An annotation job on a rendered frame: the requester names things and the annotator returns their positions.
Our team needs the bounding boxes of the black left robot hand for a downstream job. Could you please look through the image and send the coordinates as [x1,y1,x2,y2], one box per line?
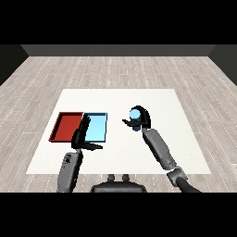
[70,114,104,152]

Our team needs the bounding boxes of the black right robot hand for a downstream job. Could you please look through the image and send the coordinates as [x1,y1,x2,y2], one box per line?
[121,105,152,131]

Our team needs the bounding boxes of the small blue can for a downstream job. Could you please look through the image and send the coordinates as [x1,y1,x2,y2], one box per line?
[128,108,143,132]

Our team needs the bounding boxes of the red shallow open box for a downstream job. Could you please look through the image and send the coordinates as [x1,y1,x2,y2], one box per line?
[48,111,85,143]

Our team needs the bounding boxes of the light blue shallow open box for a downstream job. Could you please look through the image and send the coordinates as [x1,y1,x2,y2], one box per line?
[81,112,108,143]

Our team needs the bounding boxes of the dark grey robot body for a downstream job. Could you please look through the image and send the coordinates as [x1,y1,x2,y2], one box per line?
[90,174,147,193]

